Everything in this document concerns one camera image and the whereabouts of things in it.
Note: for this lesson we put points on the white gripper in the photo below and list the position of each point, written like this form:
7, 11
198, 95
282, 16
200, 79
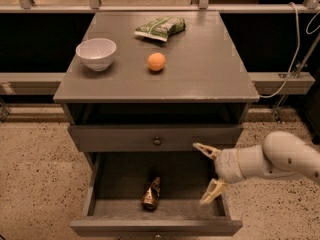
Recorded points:
226, 165

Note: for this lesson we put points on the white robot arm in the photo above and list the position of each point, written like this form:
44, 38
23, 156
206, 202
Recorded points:
282, 155

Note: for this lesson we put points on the round brass drawer knob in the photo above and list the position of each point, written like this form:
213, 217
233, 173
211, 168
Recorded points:
157, 141

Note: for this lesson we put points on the open grey middle drawer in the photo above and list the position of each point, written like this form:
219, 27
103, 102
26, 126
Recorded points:
113, 207

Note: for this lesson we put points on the grey wooden drawer cabinet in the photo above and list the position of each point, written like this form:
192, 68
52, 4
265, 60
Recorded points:
203, 81

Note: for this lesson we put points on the closed grey top drawer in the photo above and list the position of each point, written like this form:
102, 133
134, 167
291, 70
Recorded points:
139, 138

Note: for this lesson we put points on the orange fruit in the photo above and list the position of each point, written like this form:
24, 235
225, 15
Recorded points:
156, 61

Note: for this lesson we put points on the green chip bag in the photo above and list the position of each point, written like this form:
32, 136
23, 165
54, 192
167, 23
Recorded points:
161, 28

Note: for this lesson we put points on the white ceramic bowl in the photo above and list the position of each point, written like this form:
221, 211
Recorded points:
97, 54

